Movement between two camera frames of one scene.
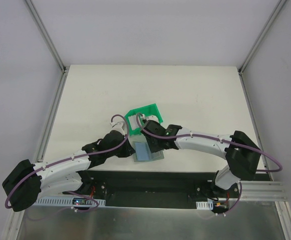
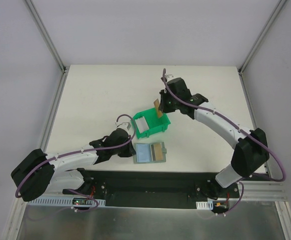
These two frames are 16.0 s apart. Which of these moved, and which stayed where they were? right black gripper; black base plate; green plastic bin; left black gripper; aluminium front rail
Moved: green plastic bin; right black gripper
Stayed: left black gripper; black base plate; aluminium front rail
